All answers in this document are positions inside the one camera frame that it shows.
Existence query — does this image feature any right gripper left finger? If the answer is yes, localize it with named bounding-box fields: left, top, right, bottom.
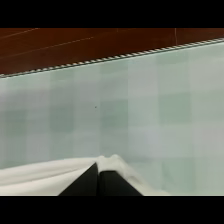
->
left=57, top=162, right=100, bottom=197

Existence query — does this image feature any white shirt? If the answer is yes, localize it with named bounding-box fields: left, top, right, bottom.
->
left=0, top=153, right=172, bottom=197

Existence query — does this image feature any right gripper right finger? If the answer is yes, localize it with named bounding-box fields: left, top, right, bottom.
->
left=98, top=170, right=144, bottom=197

